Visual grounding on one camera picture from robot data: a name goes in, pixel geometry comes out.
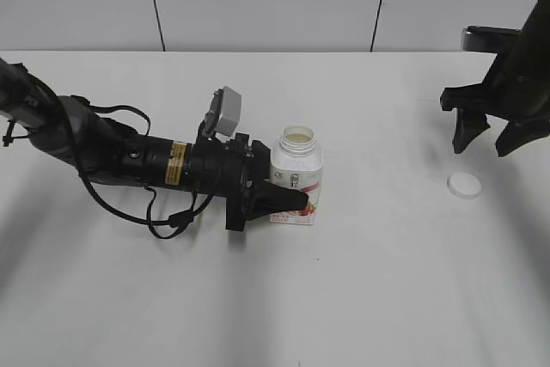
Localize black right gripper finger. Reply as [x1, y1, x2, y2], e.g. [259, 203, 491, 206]
[452, 109, 490, 154]
[495, 119, 549, 157]

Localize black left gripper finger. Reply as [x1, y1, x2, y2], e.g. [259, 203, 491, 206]
[248, 180, 309, 220]

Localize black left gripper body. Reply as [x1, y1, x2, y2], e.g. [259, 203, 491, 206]
[183, 133, 272, 231]

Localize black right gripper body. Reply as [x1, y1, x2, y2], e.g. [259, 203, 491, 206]
[440, 41, 549, 121]

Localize white yili changqing yogurt bottle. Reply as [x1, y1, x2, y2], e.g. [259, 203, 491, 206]
[270, 125, 323, 225]

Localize white bottle cap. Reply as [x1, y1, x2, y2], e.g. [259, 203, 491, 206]
[447, 172, 482, 199]

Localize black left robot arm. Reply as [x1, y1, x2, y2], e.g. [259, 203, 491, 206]
[1, 62, 309, 238]

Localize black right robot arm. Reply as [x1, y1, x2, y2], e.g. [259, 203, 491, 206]
[440, 0, 549, 157]

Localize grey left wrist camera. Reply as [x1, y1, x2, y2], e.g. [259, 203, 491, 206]
[202, 86, 241, 138]

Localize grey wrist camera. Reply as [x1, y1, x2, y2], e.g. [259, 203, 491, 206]
[461, 26, 520, 54]
[202, 86, 241, 138]

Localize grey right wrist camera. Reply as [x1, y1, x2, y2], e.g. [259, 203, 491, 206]
[461, 26, 520, 54]

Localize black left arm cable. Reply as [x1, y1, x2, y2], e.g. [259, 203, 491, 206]
[3, 102, 220, 240]

